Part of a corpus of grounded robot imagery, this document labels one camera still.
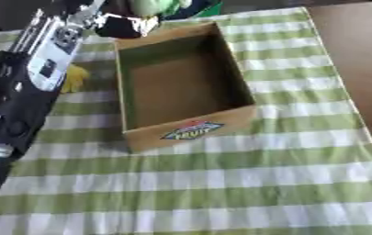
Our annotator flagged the light green soft toy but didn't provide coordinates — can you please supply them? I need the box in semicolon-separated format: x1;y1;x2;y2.
126;0;194;18

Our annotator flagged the tan cardboard box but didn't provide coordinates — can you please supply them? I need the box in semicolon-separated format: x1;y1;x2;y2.
113;21;260;153

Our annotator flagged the yellow soft toy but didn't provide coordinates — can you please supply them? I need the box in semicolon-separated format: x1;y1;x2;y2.
58;63;93;95

